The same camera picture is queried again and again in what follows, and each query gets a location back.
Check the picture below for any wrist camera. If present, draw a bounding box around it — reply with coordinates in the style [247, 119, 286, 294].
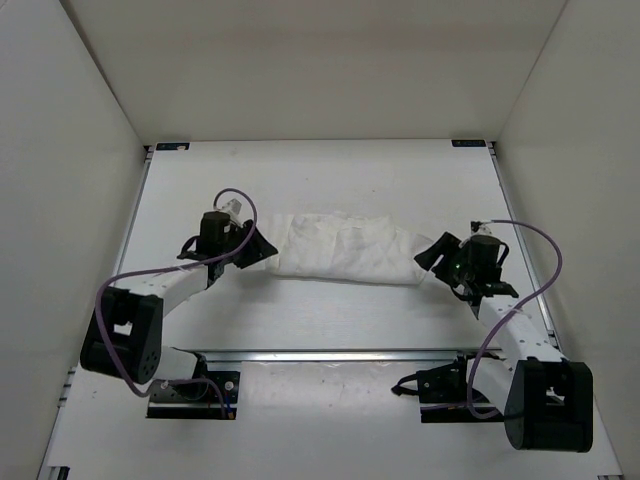
[469, 220, 497, 243]
[219, 198, 242, 218]

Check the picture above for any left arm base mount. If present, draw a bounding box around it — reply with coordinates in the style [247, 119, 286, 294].
[146, 362, 241, 421]

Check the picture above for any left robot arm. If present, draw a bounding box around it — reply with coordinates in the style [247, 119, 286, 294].
[79, 209, 278, 398]

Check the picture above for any blue corner label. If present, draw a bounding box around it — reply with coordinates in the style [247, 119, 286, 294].
[155, 142, 190, 151]
[451, 139, 486, 148]

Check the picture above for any white pleated skirt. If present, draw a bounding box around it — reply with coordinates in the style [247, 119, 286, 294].
[258, 212, 433, 285]

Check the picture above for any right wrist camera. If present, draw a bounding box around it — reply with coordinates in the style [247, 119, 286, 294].
[469, 220, 497, 243]

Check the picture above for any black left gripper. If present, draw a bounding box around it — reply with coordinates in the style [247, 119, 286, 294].
[222, 218, 279, 269]

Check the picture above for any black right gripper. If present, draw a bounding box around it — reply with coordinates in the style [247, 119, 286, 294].
[413, 234, 473, 288]

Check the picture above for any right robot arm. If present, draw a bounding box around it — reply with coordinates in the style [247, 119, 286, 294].
[392, 222, 593, 453]

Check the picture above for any left blue corner label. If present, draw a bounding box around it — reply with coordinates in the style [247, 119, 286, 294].
[155, 142, 190, 151]

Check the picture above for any right blue corner label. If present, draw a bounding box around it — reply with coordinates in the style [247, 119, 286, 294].
[451, 139, 486, 148]

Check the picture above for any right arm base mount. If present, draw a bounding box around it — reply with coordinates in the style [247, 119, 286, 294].
[391, 354, 503, 424]

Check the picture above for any aluminium table front rail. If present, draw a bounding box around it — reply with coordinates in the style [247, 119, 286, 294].
[89, 347, 566, 365]

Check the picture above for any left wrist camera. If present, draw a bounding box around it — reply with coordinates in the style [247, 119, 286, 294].
[219, 198, 242, 218]

